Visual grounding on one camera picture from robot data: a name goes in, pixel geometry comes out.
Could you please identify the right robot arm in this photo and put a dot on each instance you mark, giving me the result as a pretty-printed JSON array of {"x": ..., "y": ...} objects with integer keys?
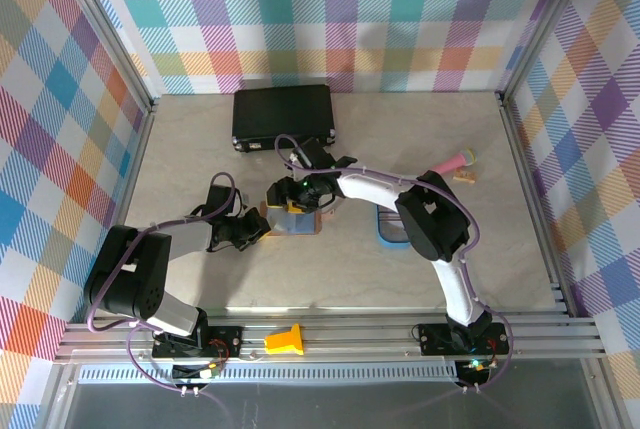
[{"x": 435, "y": 224}]

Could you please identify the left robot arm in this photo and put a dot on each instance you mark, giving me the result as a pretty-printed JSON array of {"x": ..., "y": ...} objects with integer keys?
[{"x": 130, "y": 274}]

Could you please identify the black hard case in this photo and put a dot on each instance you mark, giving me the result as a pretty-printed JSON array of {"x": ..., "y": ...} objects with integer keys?
[{"x": 282, "y": 114}]

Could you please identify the blue oval tray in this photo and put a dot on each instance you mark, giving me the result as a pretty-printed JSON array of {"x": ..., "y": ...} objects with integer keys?
[{"x": 392, "y": 244}]

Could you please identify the yellow printed plastic part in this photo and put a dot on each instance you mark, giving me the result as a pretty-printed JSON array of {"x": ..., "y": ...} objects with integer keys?
[{"x": 285, "y": 341}]

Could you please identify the pink toy microphone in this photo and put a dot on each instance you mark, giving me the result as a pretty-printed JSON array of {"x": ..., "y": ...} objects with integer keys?
[{"x": 455, "y": 163}]

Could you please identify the small wooden block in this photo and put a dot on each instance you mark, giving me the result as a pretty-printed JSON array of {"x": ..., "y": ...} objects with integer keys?
[{"x": 465, "y": 177}]

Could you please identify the grey metal panel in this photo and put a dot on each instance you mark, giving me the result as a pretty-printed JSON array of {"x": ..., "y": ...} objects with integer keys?
[{"x": 325, "y": 406}]

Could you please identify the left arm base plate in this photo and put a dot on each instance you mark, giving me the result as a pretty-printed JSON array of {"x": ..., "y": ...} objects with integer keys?
[{"x": 225, "y": 341}]

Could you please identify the left aluminium side rail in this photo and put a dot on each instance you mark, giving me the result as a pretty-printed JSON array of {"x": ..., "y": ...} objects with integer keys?
[{"x": 137, "y": 164}]

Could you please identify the aluminium side rail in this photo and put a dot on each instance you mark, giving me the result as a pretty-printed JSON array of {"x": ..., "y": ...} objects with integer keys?
[
  {"x": 525, "y": 174},
  {"x": 137, "y": 164}
]

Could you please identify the aluminium slotted base rail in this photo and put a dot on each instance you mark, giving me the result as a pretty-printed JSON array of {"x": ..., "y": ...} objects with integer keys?
[{"x": 350, "y": 339}]

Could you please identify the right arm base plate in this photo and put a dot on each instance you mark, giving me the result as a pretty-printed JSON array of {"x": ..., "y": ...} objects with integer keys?
[{"x": 435, "y": 339}]

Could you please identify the right aluminium side rail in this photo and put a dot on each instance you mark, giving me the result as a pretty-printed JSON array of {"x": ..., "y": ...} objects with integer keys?
[{"x": 525, "y": 174}]

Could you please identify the left aluminium frame post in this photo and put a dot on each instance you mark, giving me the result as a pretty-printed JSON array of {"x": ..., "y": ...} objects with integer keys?
[{"x": 105, "y": 29}]

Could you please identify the aluminium frame post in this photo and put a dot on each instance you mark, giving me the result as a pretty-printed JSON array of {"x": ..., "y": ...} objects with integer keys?
[
  {"x": 547, "y": 24},
  {"x": 105, "y": 29}
]

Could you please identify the right aluminium frame post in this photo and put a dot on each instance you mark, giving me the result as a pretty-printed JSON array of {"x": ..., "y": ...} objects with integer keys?
[{"x": 547, "y": 24}]

